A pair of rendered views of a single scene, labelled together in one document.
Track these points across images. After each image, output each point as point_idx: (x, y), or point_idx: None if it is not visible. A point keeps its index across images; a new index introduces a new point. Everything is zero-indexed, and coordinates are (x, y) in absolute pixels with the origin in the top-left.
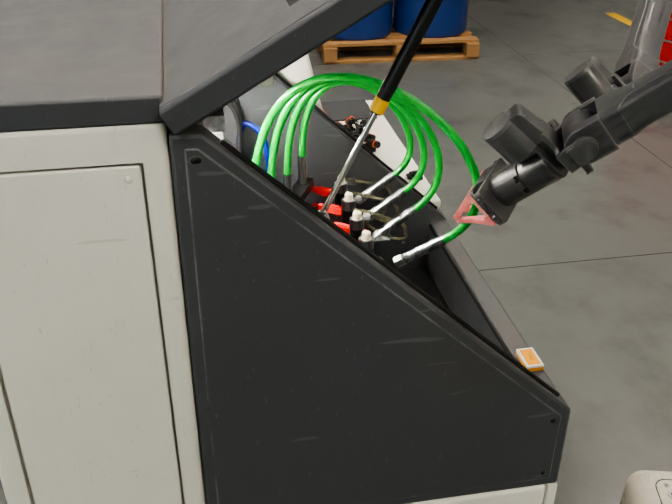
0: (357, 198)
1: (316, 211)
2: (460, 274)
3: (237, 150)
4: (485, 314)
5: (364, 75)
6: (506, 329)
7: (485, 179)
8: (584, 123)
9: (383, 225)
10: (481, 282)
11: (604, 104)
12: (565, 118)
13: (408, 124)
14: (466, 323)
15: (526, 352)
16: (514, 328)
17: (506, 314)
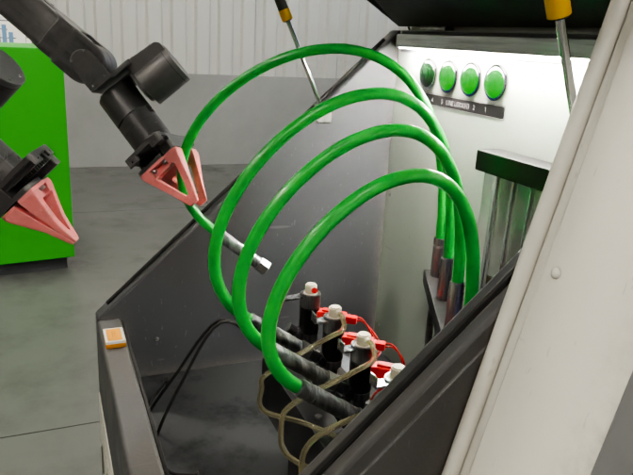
0: (349, 350)
1: (322, 95)
2: (161, 449)
3: (374, 46)
4: (143, 387)
5: (321, 43)
6: (123, 370)
7: (179, 136)
8: (100, 43)
9: (295, 336)
10: (131, 434)
11: (77, 26)
12: (105, 55)
13: (276, 280)
14: (202, 210)
15: (116, 336)
16: (112, 372)
17: (114, 388)
